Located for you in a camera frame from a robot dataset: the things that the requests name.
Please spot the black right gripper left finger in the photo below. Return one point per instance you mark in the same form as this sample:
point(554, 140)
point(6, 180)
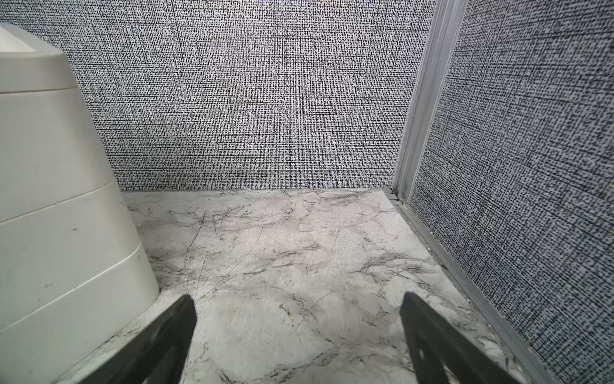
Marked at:
point(158, 353)

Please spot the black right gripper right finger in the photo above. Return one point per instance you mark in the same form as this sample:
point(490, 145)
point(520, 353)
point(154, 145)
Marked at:
point(436, 347)

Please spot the white drawer cabinet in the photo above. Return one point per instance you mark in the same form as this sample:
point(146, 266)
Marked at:
point(73, 268)

